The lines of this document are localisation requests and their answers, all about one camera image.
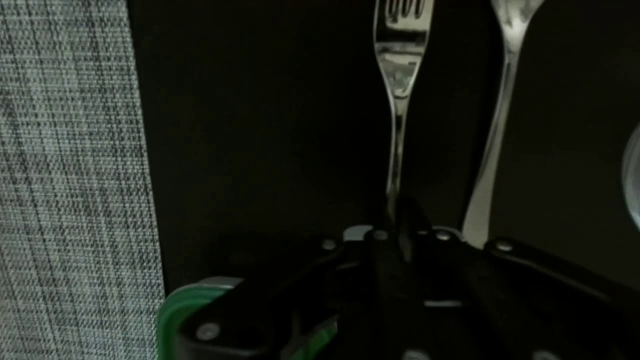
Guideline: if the silver spoon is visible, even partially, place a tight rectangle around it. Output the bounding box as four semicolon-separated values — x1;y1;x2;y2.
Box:
459;0;547;252

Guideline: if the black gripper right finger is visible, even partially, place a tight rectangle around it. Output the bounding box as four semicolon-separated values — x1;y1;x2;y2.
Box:
395;195;640;360

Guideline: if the black table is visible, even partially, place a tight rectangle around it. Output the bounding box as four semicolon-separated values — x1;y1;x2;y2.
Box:
126;0;640;317

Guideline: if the green square container lid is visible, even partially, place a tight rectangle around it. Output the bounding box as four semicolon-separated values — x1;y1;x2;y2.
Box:
154;277;341;360

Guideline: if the grey woven placemat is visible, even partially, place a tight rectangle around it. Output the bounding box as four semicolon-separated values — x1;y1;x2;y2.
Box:
0;0;168;360

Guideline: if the silver fork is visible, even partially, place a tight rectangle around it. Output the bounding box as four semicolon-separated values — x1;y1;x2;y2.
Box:
370;0;435;227

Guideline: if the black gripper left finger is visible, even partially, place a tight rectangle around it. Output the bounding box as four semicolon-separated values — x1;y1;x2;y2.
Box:
174;224;402;360

